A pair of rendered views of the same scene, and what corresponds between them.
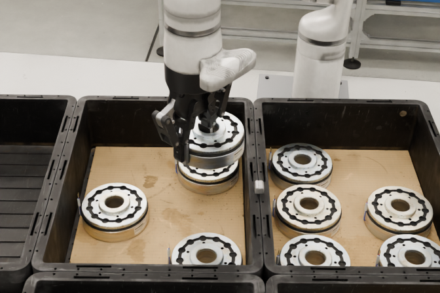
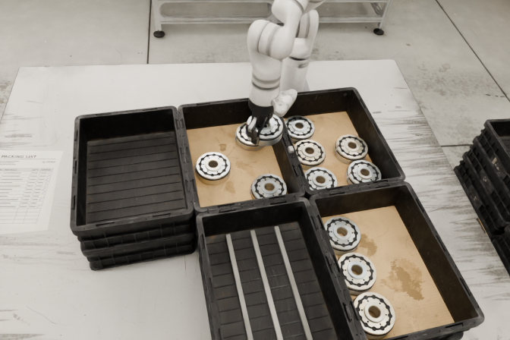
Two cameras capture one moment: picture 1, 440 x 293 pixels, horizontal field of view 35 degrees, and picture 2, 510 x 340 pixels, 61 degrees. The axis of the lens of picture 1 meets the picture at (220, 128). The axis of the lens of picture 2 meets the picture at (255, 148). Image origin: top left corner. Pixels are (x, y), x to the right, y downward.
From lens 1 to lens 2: 0.39 m
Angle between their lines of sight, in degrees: 18
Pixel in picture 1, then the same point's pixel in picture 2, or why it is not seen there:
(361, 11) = not seen: hidden behind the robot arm
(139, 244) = (230, 184)
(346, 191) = (322, 139)
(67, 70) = (137, 73)
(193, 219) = (252, 165)
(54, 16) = (78, 14)
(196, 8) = (273, 77)
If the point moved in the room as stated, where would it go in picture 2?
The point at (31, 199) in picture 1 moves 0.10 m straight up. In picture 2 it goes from (163, 166) to (160, 144)
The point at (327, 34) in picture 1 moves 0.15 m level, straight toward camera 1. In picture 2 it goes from (303, 55) to (308, 84)
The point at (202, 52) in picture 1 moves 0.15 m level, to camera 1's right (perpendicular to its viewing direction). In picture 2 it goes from (273, 96) to (332, 90)
